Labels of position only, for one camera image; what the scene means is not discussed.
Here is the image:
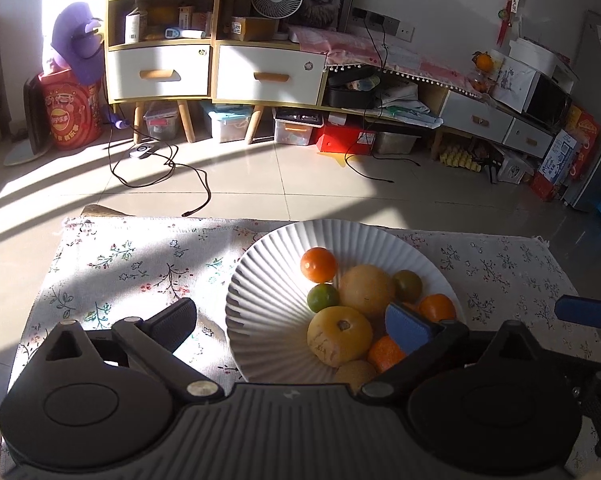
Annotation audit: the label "purple plush toy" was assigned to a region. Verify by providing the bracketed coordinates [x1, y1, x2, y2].
[50, 2, 105, 87]

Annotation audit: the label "yellow egg tray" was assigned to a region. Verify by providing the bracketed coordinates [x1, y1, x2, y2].
[439, 142, 484, 174]

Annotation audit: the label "red box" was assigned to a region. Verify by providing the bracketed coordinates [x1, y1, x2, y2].
[314, 124, 377, 157]

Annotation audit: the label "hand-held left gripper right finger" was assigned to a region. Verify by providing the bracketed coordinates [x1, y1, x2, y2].
[357, 301, 586, 403]

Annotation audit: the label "white power adapter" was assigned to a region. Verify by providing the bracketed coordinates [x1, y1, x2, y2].
[130, 142, 160, 162]

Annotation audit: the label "black wall cable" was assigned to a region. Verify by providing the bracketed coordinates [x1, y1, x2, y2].
[344, 10, 422, 184]

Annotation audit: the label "black floor cable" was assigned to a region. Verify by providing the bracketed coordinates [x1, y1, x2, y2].
[106, 102, 212, 218]

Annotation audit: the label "floral tablecloth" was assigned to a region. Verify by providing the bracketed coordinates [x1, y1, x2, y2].
[3, 215, 600, 466]

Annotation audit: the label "white drawing sheet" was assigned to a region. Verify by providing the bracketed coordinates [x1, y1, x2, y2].
[490, 54, 539, 112]

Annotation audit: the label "black bag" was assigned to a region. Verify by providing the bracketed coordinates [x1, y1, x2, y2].
[327, 72, 382, 109]

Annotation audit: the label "green orange mandarin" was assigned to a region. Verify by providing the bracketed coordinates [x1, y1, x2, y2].
[393, 269, 423, 303]

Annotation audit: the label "white ribbed plate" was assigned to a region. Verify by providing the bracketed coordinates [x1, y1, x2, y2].
[225, 220, 468, 387]

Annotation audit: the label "clear storage box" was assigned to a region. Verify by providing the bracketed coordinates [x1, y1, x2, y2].
[274, 109, 326, 148]
[144, 101, 182, 142]
[203, 104, 254, 144]

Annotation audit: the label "cardboard box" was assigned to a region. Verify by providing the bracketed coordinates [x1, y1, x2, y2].
[230, 16, 277, 42]

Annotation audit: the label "red wall ornament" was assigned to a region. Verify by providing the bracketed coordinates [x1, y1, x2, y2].
[497, 0, 524, 47]

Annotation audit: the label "speckled yellow pear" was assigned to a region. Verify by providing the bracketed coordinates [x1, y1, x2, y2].
[307, 306, 374, 367]

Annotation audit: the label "large orange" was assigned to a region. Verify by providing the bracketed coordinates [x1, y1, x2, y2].
[301, 247, 338, 284]

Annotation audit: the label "low wooden cabinet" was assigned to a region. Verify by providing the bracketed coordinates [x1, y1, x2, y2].
[323, 67, 557, 162]

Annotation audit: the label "wooden shelf cabinet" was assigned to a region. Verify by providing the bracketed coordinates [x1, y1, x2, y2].
[103, 0, 329, 145]

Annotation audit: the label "black flat panel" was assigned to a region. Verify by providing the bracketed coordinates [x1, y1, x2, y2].
[23, 75, 52, 159]

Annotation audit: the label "pink lace cloth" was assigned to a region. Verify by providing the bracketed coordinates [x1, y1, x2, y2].
[287, 25, 482, 97]

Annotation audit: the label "yellow pear back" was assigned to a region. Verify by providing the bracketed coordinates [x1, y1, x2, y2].
[339, 265, 396, 321]

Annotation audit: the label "red and blue boxes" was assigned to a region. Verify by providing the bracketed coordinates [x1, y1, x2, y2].
[530, 104, 601, 202]

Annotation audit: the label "white thermometer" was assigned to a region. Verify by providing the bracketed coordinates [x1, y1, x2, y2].
[164, 27, 207, 41]

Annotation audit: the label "wall outlets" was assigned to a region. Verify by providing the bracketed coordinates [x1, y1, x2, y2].
[353, 6, 414, 42]

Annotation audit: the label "white carton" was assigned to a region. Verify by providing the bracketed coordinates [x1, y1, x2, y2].
[125, 8, 149, 44]

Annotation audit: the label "white cabinet drawer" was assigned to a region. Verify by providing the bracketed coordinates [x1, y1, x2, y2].
[108, 44, 212, 102]
[215, 44, 327, 107]

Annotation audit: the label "small yellow pear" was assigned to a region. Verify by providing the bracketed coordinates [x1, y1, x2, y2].
[333, 360, 379, 393]

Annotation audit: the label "grey refrigerator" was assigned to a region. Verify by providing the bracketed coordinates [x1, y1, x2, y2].
[563, 10, 601, 212]

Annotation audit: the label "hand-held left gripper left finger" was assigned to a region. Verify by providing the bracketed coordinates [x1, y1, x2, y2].
[43, 298, 226, 405]

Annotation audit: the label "grey plastic bin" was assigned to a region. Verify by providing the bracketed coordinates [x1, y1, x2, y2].
[373, 130, 422, 157]

